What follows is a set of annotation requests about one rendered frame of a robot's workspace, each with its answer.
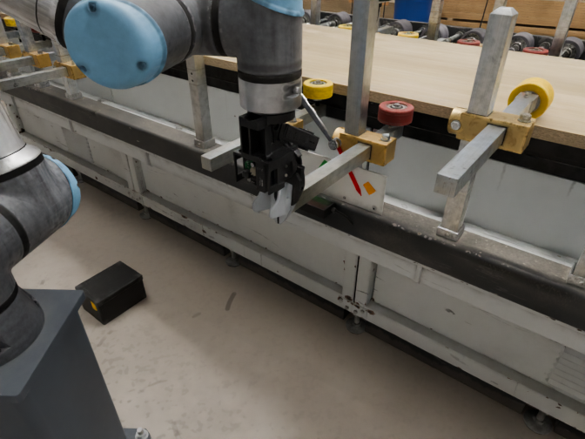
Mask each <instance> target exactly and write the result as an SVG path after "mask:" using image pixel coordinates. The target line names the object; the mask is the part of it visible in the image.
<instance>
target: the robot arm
mask: <svg viewBox="0 0 585 439"><path fill-rule="evenodd" d="M0 11H1V12H2V13H4V14H6V15H8V16H10V17H12V18H14V19H16V20H17V21H19V22H21V23H23V24H25V25H27V26H29V27H31V28H32V29H34V30H36V31H38V32H40V33H42V34H44V35H45V36H47V37H49V38H51V39H53V40H55V41H57V42H58V43H59V45H61V46H62V47H64V48H65V49H67V50H68V52H69V54H70V56H71V59H72V60H73V62H74V63H75V65H76V66H77V67H78V68H79V69H80V71H81V72H82V73H83V74H84V75H85V76H87V77H88V78H89V79H91V80H92V81H94V82H96V83H97V84H101V85H102V86H105V87H108V88H112V89H118V90H123V89H130V88H132V87H135V86H140V85H142V84H147V83H149V82H151V81H152V80H153V79H154V78H156V77H157V76H158V75H159V74H160V73H162V72H164V71H166V70H168V69H170V68H171V67H172V66H174V65H176V64H180V63H182V62H183V61H185V60H186V59H187V58H189V57H192V56H195V55H202V56H217V57H236V58H237V66H238V77H239V102H240V106H241V107H242V108H243V109H245V110H247V113H245V114H243V115H240V116H239V134H240V146H241V148H239V149H238V150H236V151H234V152H233V160H234V171H235V181H236V182H238V181H240V180H242V179H243V178H247V180H248V181H249V182H251V184H253V185H256V186H257V190H258V191H259V195H258V196H257V197H256V199H255V200H254V201H253V202H252V210H253V211H254V212H259V211H264V210H267V209H269V210H270V212H269V218H270V219H274V220H275V222H276V223H277V224H280V225H281V224H282V223H283V222H284V221H286V220H287V218H288V217H289V216H290V214H291V213H292V211H293V209H294V207H295V206H296V204H297V202H298V201H299V198H300V196H301V194H302V193H303V191H304V188H305V174H304V170H305V167H304V166H303V165H302V159H301V156H302V153H301V152H300V151H299V150H305V151H308V150H312V151H315V149H316V146H317V144H318V142H319V137H317V136H315V135H313V134H314V133H313V132H309V130H307V129H302V128H297V127H295V126H292V125H289V124H287V123H286V122H289V121H291V120H293V119H294V118H295V110H296V109H297V108H299V107H300V106H301V94H302V32H303V16H304V14H305V12H304V9H303V0H0ZM240 158H243V168H244V171H242V172H240V173H238V166H237V159H240ZM245 159H246V161H245ZM80 199H81V195H80V189H79V187H78V186H77V180H76V179H75V177H74V175H73V174H72V172H71V171H70V170H69V169H68V168H67V166H65V165H64V164H63V163H62V162H60V161H59V160H57V159H53V158H52V157H51V156H48V155H44V154H42V152H41V150H40V149H39V148H38V147H35V146H34V145H29V144H27V143H25V142H23V140H22V138H21V136H20V134H19V132H18V131H17V128H16V127H15V125H14V123H13V121H12V120H11V118H10V115H9V113H8V112H7V110H6V109H5V107H4V105H3V102H2V100H1V99H0V366H3V365H4V364H5V363H7V362H9V361H11V360H13V359H14V358H16V357H17V356H19V355H20V354H21V353H22V352H23V351H25V350H26V349H27V348H28V347H29V346H30V345H31V344H32V343H33V342H34V341H35V339H36V338H37V337H38V336H39V334H40V333H41V331H42V329H43V326H44V311H43V309H42V308H41V306H40V304H39V302H38V301H37V300H36V299H35V298H34V297H33V296H31V295H30V294H28V293H27V292H26V291H25V290H23V289H22V288H21V287H20V286H18V284H17V282H16V280H15V278H14V276H13V274H12V272H11V269H12V268H13V267H14V266H15V265H16V264H17V263H18V262H20V261H21V260H22V259H23V258H24V257H26V256H27V255H28V254H29V253H31V252H32V251H33V250H34V249H35V248H37V247H38V246H39V245H40V244H42V243H43V242H44V241H45V240H47V239H48V238H49V237H50V236H51V235H52V234H53V233H54V232H55V231H56V230H58V229H59V228H60V227H62V226H64V225H65V224H66V223H67V222H68V220H69V219H70V217H71V216H72V215H73V214H74V213H75V212H76V211H77V209H78V207H79V204H80Z"/></svg>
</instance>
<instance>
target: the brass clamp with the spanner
mask: <svg viewBox="0 0 585 439"><path fill-rule="evenodd" d="M381 136H382V134H379V133H376V132H370V131H367V130H366V131H365V132H363V133H361V134H360V135H359V136H356V135H353V134H350V133H346V132H345V128H344V127H338V128H337V129H336V130H335V132H334V134H333V138H336V137H337V138H339V139H340V140H341V150H342V151H343V152H345V151H346V150H348V149H349V148H351V147H353V146H354V145H356V144H358V143H362V144H366V145H370V146H371V151H370V159H368V160H367V161H366V162H370V163H373V164H376V165H381V166H385V165H386V164H388V163H389V162H390V161H392V160H393V159H394V153H395V146H396V140H397V138H393V137H390V139H391V140H390V141H389V142H384V141H381V140H380V139H381Z"/></svg>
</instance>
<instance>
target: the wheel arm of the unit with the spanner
mask: <svg viewBox="0 0 585 439"><path fill-rule="evenodd" d="M403 127H404V126H398V127H392V126H391V125H384V126H383V127H382V128H381V129H379V130H378V131H376V133H379V134H384V133H388V134H389V135H390V137H393V138H397V139H398V138H400V137H401V136H402V133H403ZM370 151H371V146H370V145H366V144H362V143H358V144H356V145H354V146H353V147H351V148H349V149H348V150H346V151H345V152H343V153H341V154H340V155H339V156H337V157H336V158H334V159H332V160H330V161H329V162H327V163H326V164H324V165H323V166H321V167H320V168H318V169H317V170H315V171H313V172H311V173H310V174H308V175H307V176H305V188H304V191H303V193H302V194H301V196H300V198H299V201H298V202H297V204H296V206H295V207H294V209H293V210H292V213H293V212H294V211H296V210H297V209H299V208H300V207H302V206H303V205H304V204H305V203H307V202H308V201H309V200H311V199H313V198H314V197H316V196H317V195H318V194H320V193H321V192H323V191H324V190H326V189H327V188H328V187H329V186H331V185H332V184H334V183H335V182H337V181H338V180H339V179H341V178H343V177H344V176H346V175H347V174H348V173H349V172H351V171H352V170H353V169H355V168H356V167H358V166H359V165H361V164H362V163H364V162H365V161H367V160H368V159H370Z"/></svg>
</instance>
